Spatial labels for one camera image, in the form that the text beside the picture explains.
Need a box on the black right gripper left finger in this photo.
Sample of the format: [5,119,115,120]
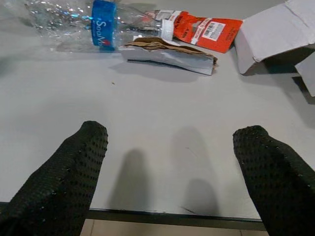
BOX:
[0,120,109,236]

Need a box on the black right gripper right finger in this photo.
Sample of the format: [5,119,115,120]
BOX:
[232,125,315,236]

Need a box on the open grey cardboard box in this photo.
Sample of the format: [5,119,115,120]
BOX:
[234,0,315,97]

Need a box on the orange red glove packaging card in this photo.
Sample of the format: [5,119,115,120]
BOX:
[144,9,244,54]

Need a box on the torn brown white cardboard piece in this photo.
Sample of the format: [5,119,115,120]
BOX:
[120,36,219,76]

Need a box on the clear plastic bottle blue label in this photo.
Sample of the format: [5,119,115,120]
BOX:
[23,0,175,53]

